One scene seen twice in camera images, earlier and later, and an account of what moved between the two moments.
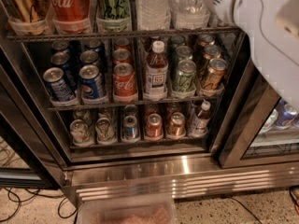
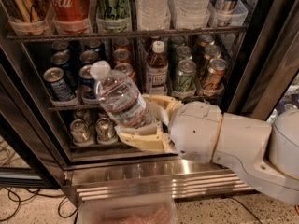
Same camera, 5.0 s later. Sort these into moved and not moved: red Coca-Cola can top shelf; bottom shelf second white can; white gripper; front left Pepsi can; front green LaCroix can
Moved: white gripper
Not moved: red Coca-Cola can top shelf; front green LaCroix can; bottom shelf second white can; front left Pepsi can
